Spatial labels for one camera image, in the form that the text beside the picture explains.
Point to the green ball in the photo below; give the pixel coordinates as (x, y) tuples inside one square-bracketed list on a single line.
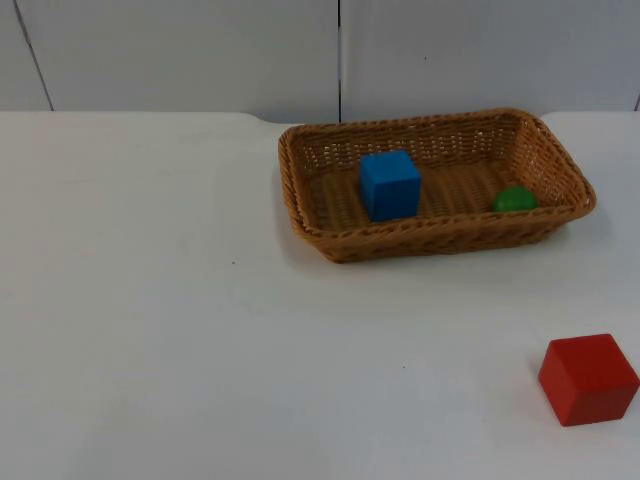
[(515, 199)]

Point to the brown wicker basket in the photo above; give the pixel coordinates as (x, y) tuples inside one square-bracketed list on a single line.
[(450, 239)]

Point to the blue cube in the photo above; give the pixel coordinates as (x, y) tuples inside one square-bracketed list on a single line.
[(390, 186)]

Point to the red cube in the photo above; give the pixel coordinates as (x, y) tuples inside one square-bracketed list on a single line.
[(590, 380)]

